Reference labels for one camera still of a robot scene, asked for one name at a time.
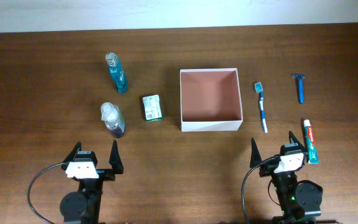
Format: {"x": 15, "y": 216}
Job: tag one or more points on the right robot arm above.
{"x": 299, "y": 200}

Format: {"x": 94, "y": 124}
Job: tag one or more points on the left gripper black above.
{"x": 117, "y": 167}

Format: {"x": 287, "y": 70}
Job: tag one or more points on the blue disposable razor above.
{"x": 299, "y": 78}

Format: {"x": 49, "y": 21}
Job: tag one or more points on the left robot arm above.
{"x": 83, "y": 205}

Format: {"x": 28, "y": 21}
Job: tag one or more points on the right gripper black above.
{"x": 255, "y": 156}

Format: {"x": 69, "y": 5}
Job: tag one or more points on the green white soap box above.
{"x": 152, "y": 108}

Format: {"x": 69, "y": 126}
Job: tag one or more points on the blue white toothbrush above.
{"x": 259, "y": 89}

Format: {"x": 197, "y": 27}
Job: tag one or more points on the teal mouthwash bottle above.
{"x": 116, "y": 72}

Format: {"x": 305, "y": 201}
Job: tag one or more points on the Colgate toothpaste tube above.
{"x": 310, "y": 143}

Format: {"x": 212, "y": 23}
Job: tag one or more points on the white open cardboard box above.
{"x": 210, "y": 100}

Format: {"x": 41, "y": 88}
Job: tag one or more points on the purple pump soap bottle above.
{"x": 113, "y": 119}

